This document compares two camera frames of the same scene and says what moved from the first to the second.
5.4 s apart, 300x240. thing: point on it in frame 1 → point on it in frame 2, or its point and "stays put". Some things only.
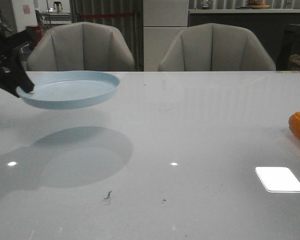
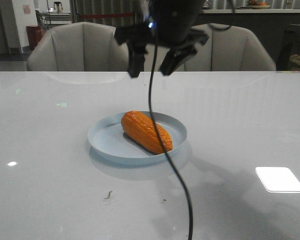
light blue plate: [63, 90] → [107, 136]
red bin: [40, 31] stays put
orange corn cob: [299, 123] → [142, 128]
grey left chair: [80, 46] stays put
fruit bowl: [257, 4] stays put
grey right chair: [215, 47] stays put
